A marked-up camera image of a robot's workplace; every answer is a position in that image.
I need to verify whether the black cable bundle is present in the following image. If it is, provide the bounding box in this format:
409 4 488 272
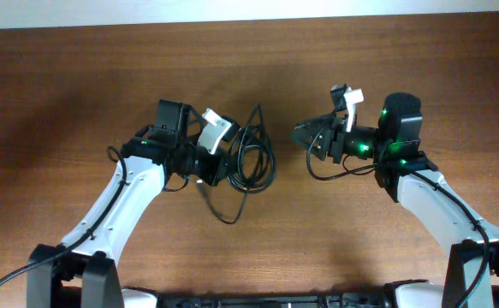
196 104 277 225

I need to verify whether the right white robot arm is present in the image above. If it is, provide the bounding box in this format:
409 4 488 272
291 88 499 307

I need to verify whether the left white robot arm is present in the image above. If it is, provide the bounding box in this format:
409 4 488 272
27 99 240 307

